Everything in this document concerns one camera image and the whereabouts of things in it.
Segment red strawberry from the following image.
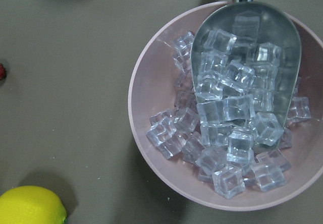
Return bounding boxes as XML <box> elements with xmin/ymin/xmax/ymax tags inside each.
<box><xmin>0</xmin><ymin>64</ymin><xmax>7</xmax><ymax>80</ymax></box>

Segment pink bowl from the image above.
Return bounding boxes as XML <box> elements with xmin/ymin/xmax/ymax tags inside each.
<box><xmin>128</xmin><ymin>2</ymin><xmax>322</xmax><ymax>211</ymax></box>

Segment clear acrylic ice cubes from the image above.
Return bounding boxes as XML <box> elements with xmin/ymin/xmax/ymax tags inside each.
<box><xmin>145</xmin><ymin>14</ymin><xmax>311</xmax><ymax>199</ymax></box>

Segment metal ice scoop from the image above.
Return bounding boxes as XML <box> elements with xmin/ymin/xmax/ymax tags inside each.
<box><xmin>190</xmin><ymin>0</ymin><xmax>303</xmax><ymax>149</ymax></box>

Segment yellow lemon near bowl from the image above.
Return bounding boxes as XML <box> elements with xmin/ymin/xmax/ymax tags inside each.
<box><xmin>1</xmin><ymin>186</ymin><xmax>68</xmax><ymax>223</ymax></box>

